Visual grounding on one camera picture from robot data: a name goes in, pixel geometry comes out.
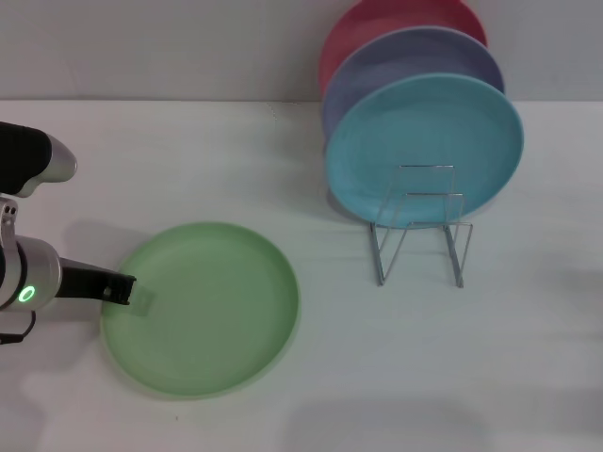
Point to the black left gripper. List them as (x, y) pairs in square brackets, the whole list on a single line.
[(80, 282)]

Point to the green plastic plate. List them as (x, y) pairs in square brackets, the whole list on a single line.
[(202, 311)]

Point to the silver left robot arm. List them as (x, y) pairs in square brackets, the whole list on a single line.
[(33, 268)]

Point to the blue plastic plate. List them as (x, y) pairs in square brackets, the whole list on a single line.
[(424, 132)]

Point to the purple plastic plate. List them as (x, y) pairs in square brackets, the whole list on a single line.
[(400, 56)]

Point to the red plastic plate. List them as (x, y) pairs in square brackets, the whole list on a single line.
[(377, 19)]

